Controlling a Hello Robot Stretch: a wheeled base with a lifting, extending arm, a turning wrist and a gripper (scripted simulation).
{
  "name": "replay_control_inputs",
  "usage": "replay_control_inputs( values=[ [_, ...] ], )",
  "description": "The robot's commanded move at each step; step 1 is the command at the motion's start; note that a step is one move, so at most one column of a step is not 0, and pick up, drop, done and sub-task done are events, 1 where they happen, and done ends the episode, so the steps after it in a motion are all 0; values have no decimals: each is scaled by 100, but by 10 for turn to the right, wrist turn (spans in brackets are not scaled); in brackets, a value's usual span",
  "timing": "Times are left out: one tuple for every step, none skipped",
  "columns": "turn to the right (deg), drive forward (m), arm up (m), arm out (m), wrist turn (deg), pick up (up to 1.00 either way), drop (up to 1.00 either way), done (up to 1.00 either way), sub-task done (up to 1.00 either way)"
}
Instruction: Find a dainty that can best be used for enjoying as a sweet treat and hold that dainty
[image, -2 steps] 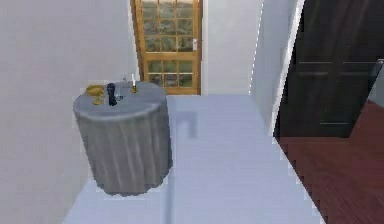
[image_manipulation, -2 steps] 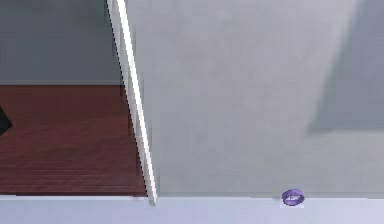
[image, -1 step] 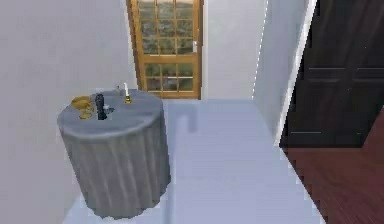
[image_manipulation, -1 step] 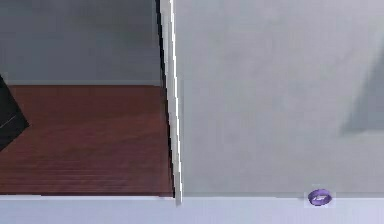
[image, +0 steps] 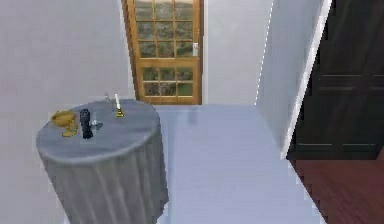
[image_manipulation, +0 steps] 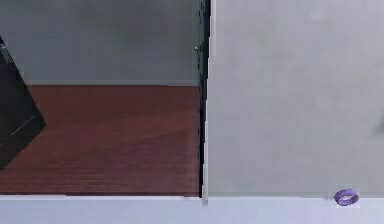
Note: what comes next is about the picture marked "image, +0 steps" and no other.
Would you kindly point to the wooden glazed door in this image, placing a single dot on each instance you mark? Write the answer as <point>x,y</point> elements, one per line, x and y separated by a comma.
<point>166,63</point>

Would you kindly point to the white candle in brass holder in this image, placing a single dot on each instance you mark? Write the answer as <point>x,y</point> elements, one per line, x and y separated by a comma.
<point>118,107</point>

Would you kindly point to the round table with grey cloth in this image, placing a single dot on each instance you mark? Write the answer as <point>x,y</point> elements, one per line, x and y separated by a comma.
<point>110,160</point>

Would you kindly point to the black statuette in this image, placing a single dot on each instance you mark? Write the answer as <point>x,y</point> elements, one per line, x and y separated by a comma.
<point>86,124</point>

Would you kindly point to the dark wooden door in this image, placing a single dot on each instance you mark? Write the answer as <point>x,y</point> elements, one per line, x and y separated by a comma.
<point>346,86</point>

